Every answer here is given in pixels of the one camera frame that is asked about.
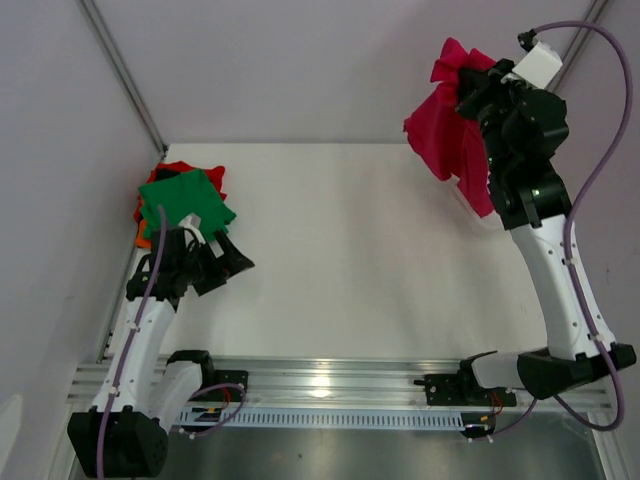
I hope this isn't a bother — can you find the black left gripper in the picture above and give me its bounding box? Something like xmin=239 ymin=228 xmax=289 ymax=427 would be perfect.
xmin=177 ymin=229 xmax=253 ymax=296

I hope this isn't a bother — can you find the crimson t shirt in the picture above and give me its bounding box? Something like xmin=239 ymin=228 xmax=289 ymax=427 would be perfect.
xmin=403 ymin=38 xmax=495 ymax=216

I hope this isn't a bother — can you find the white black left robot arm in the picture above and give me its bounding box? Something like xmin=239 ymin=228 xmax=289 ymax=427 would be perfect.
xmin=67 ymin=224 xmax=254 ymax=479

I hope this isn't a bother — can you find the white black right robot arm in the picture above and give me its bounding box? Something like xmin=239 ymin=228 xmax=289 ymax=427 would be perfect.
xmin=456 ymin=60 xmax=637 ymax=404

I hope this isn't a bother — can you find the green folded t shirt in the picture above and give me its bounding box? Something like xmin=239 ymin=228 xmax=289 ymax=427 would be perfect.
xmin=139 ymin=169 xmax=236 ymax=242

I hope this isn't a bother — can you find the red folded t shirt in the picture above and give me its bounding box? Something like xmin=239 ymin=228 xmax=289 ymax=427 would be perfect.
xmin=133 ymin=161 xmax=227 ymax=223

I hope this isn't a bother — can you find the white plastic basket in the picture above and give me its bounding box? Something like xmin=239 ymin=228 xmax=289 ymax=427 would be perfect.
xmin=450 ymin=177 xmax=503 ymax=235

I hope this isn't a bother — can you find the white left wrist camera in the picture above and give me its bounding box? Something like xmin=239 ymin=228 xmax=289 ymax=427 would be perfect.
xmin=178 ymin=214 xmax=202 ymax=237

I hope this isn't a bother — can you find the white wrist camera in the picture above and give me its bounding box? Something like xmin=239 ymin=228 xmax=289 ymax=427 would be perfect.
xmin=511 ymin=42 xmax=563 ymax=89
xmin=178 ymin=214 xmax=202 ymax=237

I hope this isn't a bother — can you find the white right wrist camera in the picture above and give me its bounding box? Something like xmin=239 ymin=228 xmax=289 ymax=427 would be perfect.
xmin=511 ymin=42 xmax=563 ymax=89

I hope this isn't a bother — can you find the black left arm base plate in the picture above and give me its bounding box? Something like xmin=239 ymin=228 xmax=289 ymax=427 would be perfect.
xmin=199 ymin=369 xmax=249 ymax=403

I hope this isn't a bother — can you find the right aluminium corner post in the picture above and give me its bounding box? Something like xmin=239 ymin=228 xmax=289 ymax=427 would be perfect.
xmin=550 ymin=0 xmax=615 ymax=94

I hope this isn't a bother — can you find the aluminium corner post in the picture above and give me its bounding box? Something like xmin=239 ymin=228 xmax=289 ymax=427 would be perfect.
xmin=76 ymin=0 xmax=168 ymax=157
xmin=550 ymin=0 xmax=615 ymax=94

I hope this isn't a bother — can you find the white slotted cable duct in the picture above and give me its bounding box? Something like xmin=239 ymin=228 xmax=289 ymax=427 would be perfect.
xmin=177 ymin=408 xmax=464 ymax=431

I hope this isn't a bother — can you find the left aluminium corner post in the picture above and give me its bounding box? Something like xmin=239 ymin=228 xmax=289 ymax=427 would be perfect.
xmin=76 ymin=0 xmax=168 ymax=157

